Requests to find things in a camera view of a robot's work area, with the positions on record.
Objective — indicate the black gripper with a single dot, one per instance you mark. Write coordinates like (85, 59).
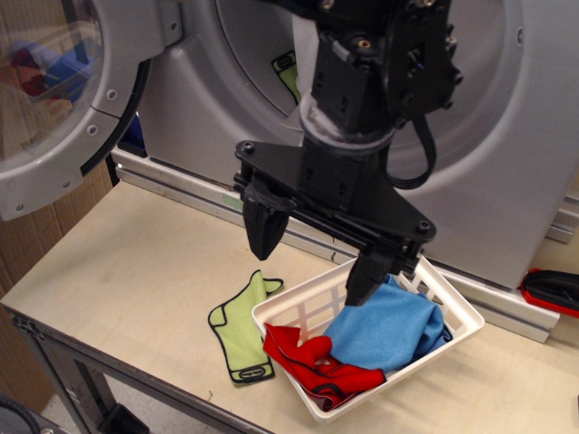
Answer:
(337, 181)

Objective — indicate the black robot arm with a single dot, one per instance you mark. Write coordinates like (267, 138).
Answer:
(381, 68)

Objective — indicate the green sock on table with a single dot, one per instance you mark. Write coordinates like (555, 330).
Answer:
(240, 340)

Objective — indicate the white cloth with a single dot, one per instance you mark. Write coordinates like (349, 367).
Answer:
(305, 35)

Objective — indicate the metal table frame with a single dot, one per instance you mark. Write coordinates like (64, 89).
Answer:
(78, 373)

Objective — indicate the red black tool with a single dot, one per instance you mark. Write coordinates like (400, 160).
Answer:
(552, 290)

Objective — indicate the green sock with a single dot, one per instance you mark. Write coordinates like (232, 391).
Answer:
(240, 340)
(286, 69)

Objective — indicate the white plastic basket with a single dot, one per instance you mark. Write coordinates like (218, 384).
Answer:
(312, 306)

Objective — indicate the aluminium extrusion rail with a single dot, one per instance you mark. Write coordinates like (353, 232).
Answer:
(501, 307)

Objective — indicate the blue bin behind machine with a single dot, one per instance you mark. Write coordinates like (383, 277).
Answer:
(132, 140)

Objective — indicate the grey toy washing machine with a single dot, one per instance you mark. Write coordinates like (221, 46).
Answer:
(507, 149)

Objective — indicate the blue cloth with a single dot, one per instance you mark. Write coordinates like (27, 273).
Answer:
(391, 330)

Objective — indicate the grey washer door clear window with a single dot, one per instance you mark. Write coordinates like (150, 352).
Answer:
(72, 74)

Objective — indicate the red cloth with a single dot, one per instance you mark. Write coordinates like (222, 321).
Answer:
(327, 381)

